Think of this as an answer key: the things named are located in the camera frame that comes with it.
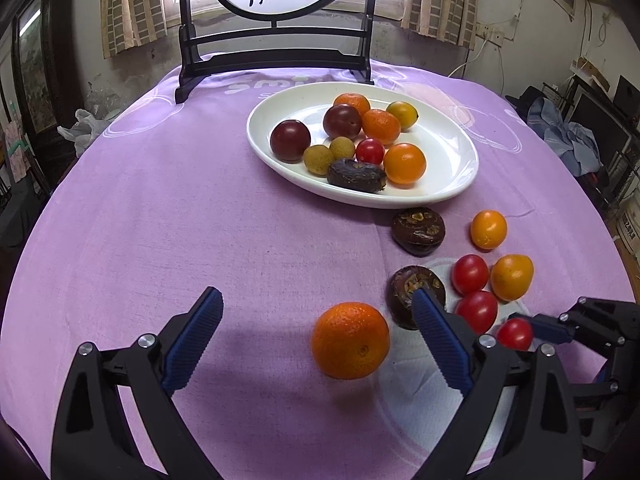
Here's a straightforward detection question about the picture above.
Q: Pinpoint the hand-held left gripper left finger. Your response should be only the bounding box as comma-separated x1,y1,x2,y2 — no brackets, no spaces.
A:
51,286,224,480

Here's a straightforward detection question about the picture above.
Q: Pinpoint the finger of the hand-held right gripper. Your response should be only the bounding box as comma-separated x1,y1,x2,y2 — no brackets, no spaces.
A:
509,297,640,346
570,380,623,411

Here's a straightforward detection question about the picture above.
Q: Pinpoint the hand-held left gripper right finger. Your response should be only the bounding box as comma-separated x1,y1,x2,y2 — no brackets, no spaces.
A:
411,288,583,480

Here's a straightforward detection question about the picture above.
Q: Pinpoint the red cherry tomato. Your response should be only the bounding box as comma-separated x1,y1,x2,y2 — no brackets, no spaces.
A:
496,318,535,352
451,254,490,296
455,290,499,333
355,138,386,166

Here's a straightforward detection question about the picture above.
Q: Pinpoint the large orange mandarin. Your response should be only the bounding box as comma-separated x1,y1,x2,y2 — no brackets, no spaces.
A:
311,301,391,380

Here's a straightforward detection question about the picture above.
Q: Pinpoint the white oval plate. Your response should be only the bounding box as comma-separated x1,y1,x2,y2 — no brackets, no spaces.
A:
246,81,480,209

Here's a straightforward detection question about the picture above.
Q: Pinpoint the brown water chestnut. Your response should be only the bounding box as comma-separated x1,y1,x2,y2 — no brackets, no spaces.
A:
327,158,388,194
386,265,447,331
391,207,446,257

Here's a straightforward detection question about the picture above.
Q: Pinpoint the tan longan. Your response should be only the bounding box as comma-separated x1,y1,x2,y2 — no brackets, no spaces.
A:
303,144,335,177
329,136,357,162

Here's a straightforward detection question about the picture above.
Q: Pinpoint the orange tomato plate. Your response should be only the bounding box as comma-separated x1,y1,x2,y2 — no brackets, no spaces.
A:
361,108,402,145
333,92,372,117

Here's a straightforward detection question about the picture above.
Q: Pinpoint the small dark red plum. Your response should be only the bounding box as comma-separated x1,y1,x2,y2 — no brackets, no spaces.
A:
270,119,312,163

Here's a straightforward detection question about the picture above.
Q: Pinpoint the yellow tomato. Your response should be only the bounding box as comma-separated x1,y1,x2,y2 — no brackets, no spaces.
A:
386,101,419,131

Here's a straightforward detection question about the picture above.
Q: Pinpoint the large dark purple plum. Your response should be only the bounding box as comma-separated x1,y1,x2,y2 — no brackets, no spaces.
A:
322,103,363,141

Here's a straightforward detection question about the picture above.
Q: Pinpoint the orange tomato plate back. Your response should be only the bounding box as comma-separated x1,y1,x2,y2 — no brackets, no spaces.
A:
333,92,372,117

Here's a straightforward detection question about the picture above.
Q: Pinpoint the orange cherry tomato lower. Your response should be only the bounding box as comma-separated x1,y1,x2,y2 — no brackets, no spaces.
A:
490,254,535,302

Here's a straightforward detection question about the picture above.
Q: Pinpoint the orange cherry tomato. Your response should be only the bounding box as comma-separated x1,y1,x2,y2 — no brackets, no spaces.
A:
470,210,508,251
490,254,535,302

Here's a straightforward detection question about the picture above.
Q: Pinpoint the orange cherry tomato upper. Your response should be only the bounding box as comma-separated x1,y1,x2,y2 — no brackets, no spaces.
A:
470,210,508,251

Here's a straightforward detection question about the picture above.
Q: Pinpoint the purple tablecloth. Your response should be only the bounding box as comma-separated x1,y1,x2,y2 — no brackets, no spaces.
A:
0,57,631,480

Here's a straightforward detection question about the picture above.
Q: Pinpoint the blue clothes pile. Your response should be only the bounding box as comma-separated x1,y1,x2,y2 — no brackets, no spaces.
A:
527,97,603,176

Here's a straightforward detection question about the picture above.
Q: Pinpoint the white plastic bag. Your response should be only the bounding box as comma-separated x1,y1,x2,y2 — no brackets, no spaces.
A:
57,108,108,158

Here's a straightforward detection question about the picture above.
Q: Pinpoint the black monitor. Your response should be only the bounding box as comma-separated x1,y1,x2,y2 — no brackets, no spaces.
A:
612,75,640,121

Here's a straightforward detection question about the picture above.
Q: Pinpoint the round painted screen black stand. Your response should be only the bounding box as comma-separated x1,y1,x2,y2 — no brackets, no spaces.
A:
175,0,376,105

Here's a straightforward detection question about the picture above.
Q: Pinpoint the dark wooden cabinet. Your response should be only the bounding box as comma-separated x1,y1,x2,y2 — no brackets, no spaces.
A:
10,0,83,176

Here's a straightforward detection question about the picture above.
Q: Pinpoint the beige brick-pattern curtain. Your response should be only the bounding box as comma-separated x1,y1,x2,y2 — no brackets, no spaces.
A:
101,0,168,59
400,0,480,51

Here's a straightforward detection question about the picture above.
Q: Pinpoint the white power cable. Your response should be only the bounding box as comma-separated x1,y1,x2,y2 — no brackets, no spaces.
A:
447,35,488,78

